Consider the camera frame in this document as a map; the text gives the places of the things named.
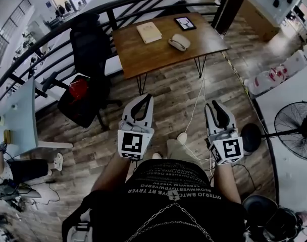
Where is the person's beige trouser leg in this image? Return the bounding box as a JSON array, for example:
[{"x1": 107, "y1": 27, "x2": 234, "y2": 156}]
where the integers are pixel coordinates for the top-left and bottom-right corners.
[{"x1": 166, "y1": 138, "x2": 202, "y2": 166}]

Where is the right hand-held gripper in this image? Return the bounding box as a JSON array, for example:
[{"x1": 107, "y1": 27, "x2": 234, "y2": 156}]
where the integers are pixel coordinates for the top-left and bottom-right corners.
[{"x1": 204, "y1": 100, "x2": 244, "y2": 166}]

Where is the cardboard box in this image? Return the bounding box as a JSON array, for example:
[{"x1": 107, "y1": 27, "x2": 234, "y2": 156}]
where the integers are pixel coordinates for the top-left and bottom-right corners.
[{"x1": 237, "y1": 0, "x2": 281, "y2": 42}]

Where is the black metal railing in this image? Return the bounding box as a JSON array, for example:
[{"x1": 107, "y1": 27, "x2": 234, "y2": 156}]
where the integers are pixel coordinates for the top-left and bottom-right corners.
[{"x1": 0, "y1": 0, "x2": 245, "y2": 112}]

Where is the cream hardcover book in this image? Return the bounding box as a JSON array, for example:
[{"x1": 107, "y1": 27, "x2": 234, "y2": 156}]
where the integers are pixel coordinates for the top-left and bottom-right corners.
[{"x1": 136, "y1": 21, "x2": 163, "y2": 45}]

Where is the white desk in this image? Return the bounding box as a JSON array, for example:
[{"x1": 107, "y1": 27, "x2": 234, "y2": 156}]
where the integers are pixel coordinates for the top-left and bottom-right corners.
[{"x1": 0, "y1": 76, "x2": 74, "y2": 159}]

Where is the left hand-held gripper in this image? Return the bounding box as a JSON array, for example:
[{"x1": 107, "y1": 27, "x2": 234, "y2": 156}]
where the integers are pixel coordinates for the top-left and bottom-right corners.
[{"x1": 117, "y1": 94, "x2": 155, "y2": 160}]

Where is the silver chain strap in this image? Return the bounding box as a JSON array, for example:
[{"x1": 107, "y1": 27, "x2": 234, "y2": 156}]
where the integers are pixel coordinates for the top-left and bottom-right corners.
[{"x1": 125, "y1": 201, "x2": 215, "y2": 242}]

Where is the beige glasses case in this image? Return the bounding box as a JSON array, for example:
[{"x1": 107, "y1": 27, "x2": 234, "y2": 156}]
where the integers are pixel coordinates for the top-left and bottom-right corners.
[{"x1": 167, "y1": 33, "x2": 191, "y2": 52}]

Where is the black round stool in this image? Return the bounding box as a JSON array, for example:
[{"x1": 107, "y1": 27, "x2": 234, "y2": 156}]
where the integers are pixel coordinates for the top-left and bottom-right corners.
[{"x1": 241, "y1": 194, "x2": 303, "y2": 242}]

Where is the person's right forearm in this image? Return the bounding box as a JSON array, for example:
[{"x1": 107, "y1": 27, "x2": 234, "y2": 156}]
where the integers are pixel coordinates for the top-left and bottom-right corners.
[{"x1": 213, "y1": 163, "x2": 243, "y2": 204}]

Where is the black office chair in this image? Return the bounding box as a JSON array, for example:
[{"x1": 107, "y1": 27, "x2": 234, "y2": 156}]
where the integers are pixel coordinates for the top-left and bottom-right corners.
[{"x1": 41, "y1": 12, "x2": 123, "y2": 131}]

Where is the person's left forearm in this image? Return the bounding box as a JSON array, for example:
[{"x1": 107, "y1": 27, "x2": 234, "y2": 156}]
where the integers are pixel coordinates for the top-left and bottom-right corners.
[{"x1": 91, "y1": 150, "x2": 139, "y2": 194}]

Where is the black pillar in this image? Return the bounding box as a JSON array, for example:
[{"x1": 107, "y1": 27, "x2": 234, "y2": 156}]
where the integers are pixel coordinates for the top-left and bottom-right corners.
[{"x1": 211, "y1": 0, "x2": 250, "y2": 35}]

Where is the wooden table with hairpin legs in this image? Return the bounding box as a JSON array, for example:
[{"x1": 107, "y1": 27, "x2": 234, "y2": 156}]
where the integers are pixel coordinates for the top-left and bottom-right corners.
[{"x1": 111, "y1": 11, "x2": 229, "y2": 96}]

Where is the white cable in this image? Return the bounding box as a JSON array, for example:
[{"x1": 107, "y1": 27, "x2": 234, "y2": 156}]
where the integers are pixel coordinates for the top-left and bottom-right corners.
[{"x1": 184, "y1": 55, "x2": 216, "y2": 172}]

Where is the person's black printed shirt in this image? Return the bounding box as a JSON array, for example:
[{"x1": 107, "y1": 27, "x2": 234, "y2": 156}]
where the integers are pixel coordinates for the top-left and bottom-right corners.
[{"x1": 61, "y1": 158, "x2": 247, "y2": 242}]

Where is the black standing fan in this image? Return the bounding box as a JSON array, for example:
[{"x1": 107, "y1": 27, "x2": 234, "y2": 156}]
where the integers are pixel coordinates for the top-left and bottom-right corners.
[{"x1": 240, "y1": 100, "x2": 307, "y2": 163}]

